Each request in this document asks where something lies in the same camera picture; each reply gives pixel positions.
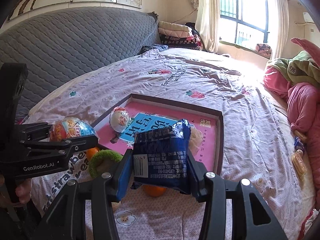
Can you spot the dark blue patterned cloth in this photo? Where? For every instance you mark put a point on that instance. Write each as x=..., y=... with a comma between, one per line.
x=153, y=48

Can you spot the dark checkered folded blanket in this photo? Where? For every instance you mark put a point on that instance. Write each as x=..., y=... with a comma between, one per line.
x=177, y=43

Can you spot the shallow cardboard box pink inside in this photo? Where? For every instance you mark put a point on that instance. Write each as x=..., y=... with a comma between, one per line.
x=207, y=140

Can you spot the pink quilted blanket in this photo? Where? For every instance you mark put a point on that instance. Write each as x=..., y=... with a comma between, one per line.
x=307, y=48

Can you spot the person's left hand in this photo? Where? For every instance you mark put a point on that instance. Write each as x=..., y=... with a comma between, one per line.
x=23, y=190

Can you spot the cream curtain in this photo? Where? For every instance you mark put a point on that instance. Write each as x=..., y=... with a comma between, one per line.
x=281, y=25
x=206, y=17

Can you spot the light blue snack packet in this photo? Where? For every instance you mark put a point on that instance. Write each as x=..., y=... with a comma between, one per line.
x=140, y=127

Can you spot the window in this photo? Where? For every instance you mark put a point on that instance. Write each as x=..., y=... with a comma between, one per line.
x=250, y=10

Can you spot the small blue snack packet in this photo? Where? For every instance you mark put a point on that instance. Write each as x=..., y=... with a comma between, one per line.
x=298, y=143

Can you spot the white air conditioner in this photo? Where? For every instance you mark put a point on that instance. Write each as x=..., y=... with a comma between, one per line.
x=308, y=17

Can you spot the yellow wafer packet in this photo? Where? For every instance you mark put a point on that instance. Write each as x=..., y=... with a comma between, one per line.
x=299, y=135
x=298, y=163

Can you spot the green blanket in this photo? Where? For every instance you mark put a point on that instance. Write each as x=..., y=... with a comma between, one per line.
x=300, y=67

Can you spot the orange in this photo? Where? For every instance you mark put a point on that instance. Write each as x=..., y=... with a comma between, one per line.
x=92, y=153
x=155, y=191

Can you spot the orange and blue egg toy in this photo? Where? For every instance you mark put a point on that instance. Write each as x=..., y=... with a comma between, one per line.
x=72, y=127

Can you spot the white egg toy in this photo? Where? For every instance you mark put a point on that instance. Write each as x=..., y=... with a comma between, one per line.
x=119, y=120

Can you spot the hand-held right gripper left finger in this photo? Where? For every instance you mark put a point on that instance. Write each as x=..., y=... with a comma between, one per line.
x=123, y=177

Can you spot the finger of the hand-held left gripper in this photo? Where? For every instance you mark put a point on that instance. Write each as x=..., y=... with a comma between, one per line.
x=75, y=145
x=32, y=130

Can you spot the cream folded blanket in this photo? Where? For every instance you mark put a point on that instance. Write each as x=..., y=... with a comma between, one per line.
x=172, y=26

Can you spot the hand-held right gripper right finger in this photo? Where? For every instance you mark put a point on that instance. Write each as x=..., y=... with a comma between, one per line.
x=197, y=180

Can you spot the pink comforter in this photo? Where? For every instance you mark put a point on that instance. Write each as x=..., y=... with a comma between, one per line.
x=302, y=105

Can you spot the cream round item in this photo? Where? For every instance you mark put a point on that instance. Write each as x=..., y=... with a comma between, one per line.
x=196, y=137

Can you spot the pink folded blanket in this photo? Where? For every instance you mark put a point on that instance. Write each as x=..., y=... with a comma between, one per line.
x=175, y=34

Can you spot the grey quilted headboard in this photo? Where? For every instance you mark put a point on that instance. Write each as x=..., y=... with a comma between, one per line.
x=75, y=45

